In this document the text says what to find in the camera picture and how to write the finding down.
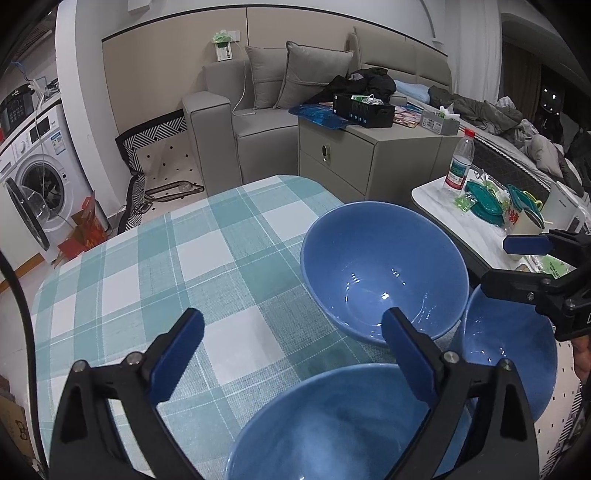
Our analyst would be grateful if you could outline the grey sofa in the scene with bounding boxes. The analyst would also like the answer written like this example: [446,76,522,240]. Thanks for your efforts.
[181,60,356,197]

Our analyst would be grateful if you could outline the blue plastic bag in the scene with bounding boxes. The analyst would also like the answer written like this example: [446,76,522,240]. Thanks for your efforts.
[288,104,352,130]

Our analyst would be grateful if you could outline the marble top side table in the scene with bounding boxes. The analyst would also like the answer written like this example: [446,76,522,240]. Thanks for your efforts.
[411,173,591,278]

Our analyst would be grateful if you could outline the person's right hand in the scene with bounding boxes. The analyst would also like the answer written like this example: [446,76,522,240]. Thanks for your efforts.
[574,333,591,372]

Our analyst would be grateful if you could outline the colourful papers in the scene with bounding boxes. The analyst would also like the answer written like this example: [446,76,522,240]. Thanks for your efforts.
[392,104,423,127]

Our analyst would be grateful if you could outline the white washing machine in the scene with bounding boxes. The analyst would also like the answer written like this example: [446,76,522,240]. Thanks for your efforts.
[0,92,95,252]

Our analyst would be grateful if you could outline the black microwave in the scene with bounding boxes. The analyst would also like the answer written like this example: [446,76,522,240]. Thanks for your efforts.
[0,84,35,139]

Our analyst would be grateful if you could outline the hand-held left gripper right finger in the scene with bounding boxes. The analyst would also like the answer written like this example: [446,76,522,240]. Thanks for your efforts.
[381,307,541,480]

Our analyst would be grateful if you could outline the black cable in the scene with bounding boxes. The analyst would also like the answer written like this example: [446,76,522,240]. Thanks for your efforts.
[0,249,51,480]

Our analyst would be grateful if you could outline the clear water bottle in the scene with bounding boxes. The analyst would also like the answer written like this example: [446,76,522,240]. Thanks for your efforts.
[443,128,476,191]

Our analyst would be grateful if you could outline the black box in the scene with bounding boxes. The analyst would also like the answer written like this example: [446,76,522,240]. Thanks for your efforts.
[332,93,396,128]

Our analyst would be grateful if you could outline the black jacket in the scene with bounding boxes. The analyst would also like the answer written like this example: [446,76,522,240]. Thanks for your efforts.
[314,68,398,107]

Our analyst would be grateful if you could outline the bed with grey headboard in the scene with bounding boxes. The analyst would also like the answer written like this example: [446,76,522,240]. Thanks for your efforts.
[351,28,591,190]

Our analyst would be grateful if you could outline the teal plastic cup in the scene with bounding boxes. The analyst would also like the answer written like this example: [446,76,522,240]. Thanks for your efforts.
[507,184,543,214]

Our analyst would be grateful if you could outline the tissue box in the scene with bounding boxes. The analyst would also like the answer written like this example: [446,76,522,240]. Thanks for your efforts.
[420,105,462,136]

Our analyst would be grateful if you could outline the metal rack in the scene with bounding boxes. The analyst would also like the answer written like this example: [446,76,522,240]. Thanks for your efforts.
[145,179,205,202]

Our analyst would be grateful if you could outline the white charging cable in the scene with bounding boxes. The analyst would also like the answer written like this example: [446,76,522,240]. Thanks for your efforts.
[232,58,258,117]

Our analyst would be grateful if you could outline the dark green jacket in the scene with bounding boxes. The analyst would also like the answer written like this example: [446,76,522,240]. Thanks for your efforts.
[429,85,522,136]

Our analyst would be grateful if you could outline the light blue pillow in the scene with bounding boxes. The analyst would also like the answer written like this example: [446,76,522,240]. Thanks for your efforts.
[394,79,432,104]

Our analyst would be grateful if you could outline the printed cardboard box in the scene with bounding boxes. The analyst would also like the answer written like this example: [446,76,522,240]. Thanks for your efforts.
[0,378,38,462]

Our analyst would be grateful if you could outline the grey drawer cabinet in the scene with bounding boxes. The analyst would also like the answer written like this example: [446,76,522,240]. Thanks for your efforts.
[298,113,465,204]

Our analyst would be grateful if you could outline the red gift bag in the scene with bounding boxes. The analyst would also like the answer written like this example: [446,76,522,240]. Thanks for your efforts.
[58,196,109,264]

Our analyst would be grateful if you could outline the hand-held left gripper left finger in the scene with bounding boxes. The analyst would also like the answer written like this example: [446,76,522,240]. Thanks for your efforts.
[48,307,206,480]

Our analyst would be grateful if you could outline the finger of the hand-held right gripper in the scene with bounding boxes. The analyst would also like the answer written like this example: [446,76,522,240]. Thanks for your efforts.
[480,268,570,306]
[503,229,591,266]

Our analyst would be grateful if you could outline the grey cushion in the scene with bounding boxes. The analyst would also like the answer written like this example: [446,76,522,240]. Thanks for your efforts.
[245,45,289,110]
[274,41,354,110]

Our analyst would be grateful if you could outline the white wall box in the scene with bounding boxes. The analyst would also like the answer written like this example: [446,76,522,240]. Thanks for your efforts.
[211,30,242,63]

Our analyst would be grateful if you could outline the teal plastic dish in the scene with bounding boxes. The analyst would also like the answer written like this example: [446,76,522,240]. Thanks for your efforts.
[464,180,509,227]

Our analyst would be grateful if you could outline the teal checked tablecloth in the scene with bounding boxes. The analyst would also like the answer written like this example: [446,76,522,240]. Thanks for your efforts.
[30,174,467,480]

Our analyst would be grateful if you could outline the grey clothes pile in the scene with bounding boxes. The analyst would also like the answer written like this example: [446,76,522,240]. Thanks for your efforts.
[522,120,570,181]

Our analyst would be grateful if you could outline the blue bowl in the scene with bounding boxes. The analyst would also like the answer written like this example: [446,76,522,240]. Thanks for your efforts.
[300,200,470,348]
[226,363,476,480]
[450,286,558,423]

